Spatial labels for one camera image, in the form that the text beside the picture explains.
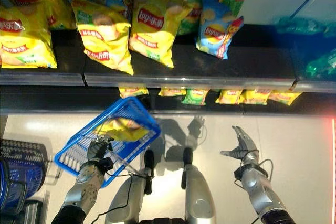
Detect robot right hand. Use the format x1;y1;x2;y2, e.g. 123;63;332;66
219;125;260;161

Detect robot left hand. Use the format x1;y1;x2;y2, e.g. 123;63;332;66
87;134;115;162

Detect blue plastic shopping basket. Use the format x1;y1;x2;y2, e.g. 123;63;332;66
54;97;161;188

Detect small yellow chips bag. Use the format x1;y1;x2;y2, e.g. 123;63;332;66
215;89;244;105
238;89;272;105
267;90;303;106
157;87;187;97
119;87;150;99

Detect robot dark left foot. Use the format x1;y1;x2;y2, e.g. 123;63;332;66
143;150;155;196

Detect robot silver left leg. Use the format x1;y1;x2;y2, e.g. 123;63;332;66
104;175;154;224

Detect robot silver leg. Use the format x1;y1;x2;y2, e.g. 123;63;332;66
183;165;217;224
104;175;154;224

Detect small green chips bag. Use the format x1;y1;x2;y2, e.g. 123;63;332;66
181;89;210;106

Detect robot silver right leg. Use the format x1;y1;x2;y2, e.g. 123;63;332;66
183;165;217;224

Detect stack of blue baskets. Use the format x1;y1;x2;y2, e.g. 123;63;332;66
0;138;52;216

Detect green bags behind glass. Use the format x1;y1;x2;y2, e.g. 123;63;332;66
274;16;336;81

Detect black shelf with clear rail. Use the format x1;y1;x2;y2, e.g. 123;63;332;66
0;24;336;93

